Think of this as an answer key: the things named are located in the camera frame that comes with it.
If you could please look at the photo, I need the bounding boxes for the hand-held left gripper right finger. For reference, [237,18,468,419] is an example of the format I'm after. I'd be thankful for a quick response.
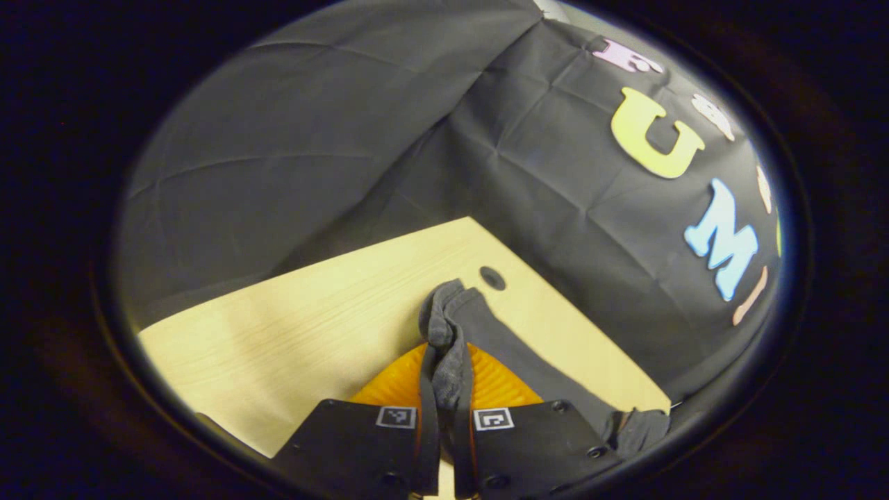
[455,344,624,499]

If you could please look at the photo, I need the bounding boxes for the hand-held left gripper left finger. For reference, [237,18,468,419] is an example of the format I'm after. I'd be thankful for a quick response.
[269,344,442,497]

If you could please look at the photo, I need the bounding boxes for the dark grey jeans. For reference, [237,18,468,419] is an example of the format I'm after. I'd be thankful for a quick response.
[419,279,672,457]

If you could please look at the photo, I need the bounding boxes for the black backdrop cloth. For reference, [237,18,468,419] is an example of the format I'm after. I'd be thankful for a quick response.
[115,0,786,405]

